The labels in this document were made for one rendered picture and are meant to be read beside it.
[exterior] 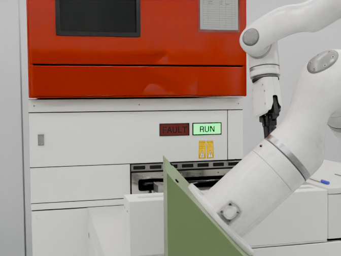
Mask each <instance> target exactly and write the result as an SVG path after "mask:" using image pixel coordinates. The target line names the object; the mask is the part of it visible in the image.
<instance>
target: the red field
mask: <svg viewBox="0 0 341 256"><path fill-rule="evenodd" d="M160 132H161V135H188V134H189V125H188V124H161V125H160Z"/></svg>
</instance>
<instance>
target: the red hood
mask: <svg viewBox="0 0 341 256"><path fill-rule="evenodd" d="M26 18H27V58H28V97H29V98H32V99H143V98H211V97H246V96H247V53H246V52H245V51H244V50H243V49H242V47H241V45H240V36H241V34H242V32H243V31H244V29H245V28H246V26H247V16H246V0H26Z"/></svg>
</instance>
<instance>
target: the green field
mask: <svg viewBox="0 0 341 256"><path fill-rule="evenodd" d="M193 133H194V134H220V133H221V124H220V123H204V124H193Z"/></svg>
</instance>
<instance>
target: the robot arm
mask: <svg viewBox="0 0 341 256"><path fill-rule="evenodd" d="M340 18H341V0H307V1H305V2H303V3H300V4H290V5H285V6H282V7H279V8H276V9H274V10H272V11H270V12H268V13H267V14H265V15H263V16H262V17H260V18H259V19H257V20H256V21H253V22H251V23H249V24H248V25H247V26H246V28H245V29H244V31H243V32H242V34H241V36H240V45H241V47H242V49H243V50H244V51H245V52H246V53H247V54H248V59H249V71H250V79H251V80H252V83H253V89H252V105H253V116H254V117H255V118H257V117H259V122H261V123H262V126H263V131H264V140H263V141H262V142H261V143H259V144H258V145H257V146H256V147H255V148H254V149H253V150H252V151H251V152H250V153H249V154H247V155H246V156H245V157H244V158H243V159H242V160H241V161H240V162H239V163H238V164H237V165H235V166H234V167H233V168H232V169H231V170H230V171H229V172H228V173H227V174H226V175H225V176H223V177H222V178H221V179H220V180H219V181H218V182H217V183H216V184H215V185H214V186H213V187H212V188H210V189H209V190H208V191H207V192H206V193H205V194H203V193H202V192H201V191H200V190H199V189H198V188H197V187H196V186H195V185H194V184H192V183H191V184H190V185H189V186H188V188H189V189H190V191H191V192H192V194H193V195H194V196H195V198H196V199H197V200H198V201H199V202H200V204H201V205H202V206H203V208H204V209H205V210H206V211H207V212H208V214H209V215H210V216H211V217H212V218H213V219H214V220H215V221H216V223H217V224H218V225H219V226H220V227H221V228H222V229H223V230H224V231H225V232H226V234H227V235H228V236H229V237H230V238H231V239H232V240H233V241H234V242H235V243H236V244H237V245H238V246H239V247H240V248H241V249H242V250H243V251H244V252H245V253H246V254H248V255H249V256H251V255H252V254H253V253H254V251H253V250H252V248H251V247H250V246H249V244H248V243H247V242H246V241H245V240H244V238H245V237H246V236H247V235H248V234H249V233H250V232H251V231H252V230H253V229H254V228H255V227H256V226H258V225H259V224H260V223H261V222H262V221H263V220H264V219H265V218H266V217H267V216H268V215H270V214H271V213H272V212H273V211H274V210H275V209H276V208H277V207H278V206H279V205H280V204H281V203H283V202H284V201H285V200H286V199H287V198H288V197H289V196H290V195H291V194H292V193H294V192H295V191H296V190H297V189H298V188H299V187H300V186H301V185H302V184H303V183H305V181H307V180H308V179H309V178H310V177H311V176H312V175H313V174H314V173H315V172H316V171H317V170H318V169H319V168H320V167H321V165H322V164H323V161H324V152H325V133H326V127H327V125H328V126H329V128H330V129H331V130H332V132H333V133H334V135H335V136H336V137H337V138H338V139H339V140H340V141H341V49H330V50H326V51H323V52H321V53H319V54H317V55H316V56H314V57H313V58H312V59H310V60H309V61H308V62H307V63H306V64H305V66H304V67H303V68H302V70H301V72H300V73H299V76H298V78H297V80H296V83H295V86H294V90H293V94H292V98H291V102H290V105H289V109H288V111H287V114H286V116H285V118H284V120H283V121H282V122H281V124H280V125H279V126H278V127H277V126H276V125H277V117H278V116H279V113H280V112H281V110H282V97H281V90H280V84H279V76H280V75H281V73H280V63H279V52H278V42H277V41H278V40H280V39H282V38H284V37H286V36H289V35H292V34H295V33H300V32H310V33H314V32H317V31H320V30H322V29H323V28H325V27H327V26H329V25H330V24H332V23H334V22H335V21H337V20H339V19H340Z"/></svg>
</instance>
